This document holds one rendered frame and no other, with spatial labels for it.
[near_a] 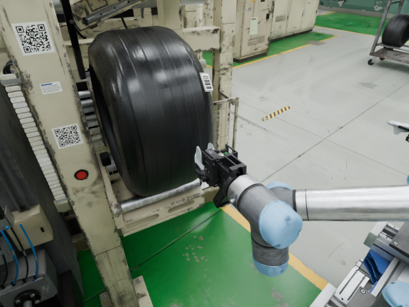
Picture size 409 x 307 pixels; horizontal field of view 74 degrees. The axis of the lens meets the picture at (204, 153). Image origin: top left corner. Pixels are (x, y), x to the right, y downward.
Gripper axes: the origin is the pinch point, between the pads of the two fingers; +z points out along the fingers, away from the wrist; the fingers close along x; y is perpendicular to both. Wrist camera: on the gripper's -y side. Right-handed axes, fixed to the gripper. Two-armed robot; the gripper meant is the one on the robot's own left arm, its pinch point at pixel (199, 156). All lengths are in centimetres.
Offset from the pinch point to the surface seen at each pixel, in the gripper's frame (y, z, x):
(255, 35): -27, 400, -321
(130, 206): -28.5, 25.4, 18.5
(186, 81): 17.9, 13.1, -3.4
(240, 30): -14, 392, -280
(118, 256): -63, 37, 28
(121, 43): 28.4, 25.6, 10.6
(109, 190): -23.9, 32.7, 24.1
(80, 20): 34, 66, 17
